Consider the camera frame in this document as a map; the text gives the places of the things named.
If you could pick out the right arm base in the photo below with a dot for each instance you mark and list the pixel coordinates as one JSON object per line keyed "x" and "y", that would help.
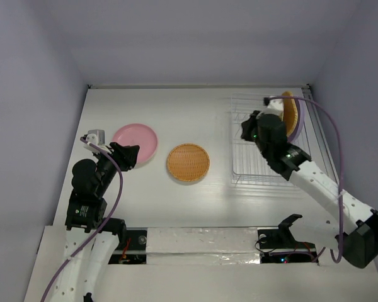
{"x": 276, "y": 245}

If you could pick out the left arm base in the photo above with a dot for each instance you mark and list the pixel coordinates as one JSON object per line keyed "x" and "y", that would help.
{"x": 133, "y": 250}

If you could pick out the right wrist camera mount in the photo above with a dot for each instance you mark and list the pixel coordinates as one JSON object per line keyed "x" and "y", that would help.
{"x": 273, "y": 107}

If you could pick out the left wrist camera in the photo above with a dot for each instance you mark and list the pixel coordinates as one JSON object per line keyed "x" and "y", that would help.
{"x": 96, "y": 138}

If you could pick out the pink round plate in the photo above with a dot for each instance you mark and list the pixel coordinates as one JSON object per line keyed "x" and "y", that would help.
{"x": 138, "y": 134}

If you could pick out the white foil covered board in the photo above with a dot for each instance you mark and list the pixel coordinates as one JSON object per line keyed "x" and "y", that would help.
{"x": 202, "y": 246}

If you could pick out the white wire dish rack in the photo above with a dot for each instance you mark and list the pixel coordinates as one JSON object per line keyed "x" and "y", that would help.
{"x": 248, "y": 165}

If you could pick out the square woven orange tray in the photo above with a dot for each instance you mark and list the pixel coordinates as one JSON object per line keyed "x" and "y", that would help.
{"x": 290, "y": 113}

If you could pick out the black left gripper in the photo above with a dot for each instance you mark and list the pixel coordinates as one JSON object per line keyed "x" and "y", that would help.
{"x": 126, "y": 155}

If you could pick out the purple plate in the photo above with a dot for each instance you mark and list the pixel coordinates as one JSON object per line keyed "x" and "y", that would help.
{"x": 300, "y": 124}

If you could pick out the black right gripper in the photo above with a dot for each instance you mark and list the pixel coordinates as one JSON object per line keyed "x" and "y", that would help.
{"x": 250, "y": 128}

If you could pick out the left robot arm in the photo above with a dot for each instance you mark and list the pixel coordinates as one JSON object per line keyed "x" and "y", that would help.
{"x": 92, "y": 235}

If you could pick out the round woven orange plate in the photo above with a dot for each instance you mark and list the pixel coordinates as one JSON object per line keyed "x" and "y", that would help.
{"x": 188, "y": 162}

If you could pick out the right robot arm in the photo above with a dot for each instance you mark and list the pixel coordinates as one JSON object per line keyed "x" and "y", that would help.
{"x": 354, "y": 234}

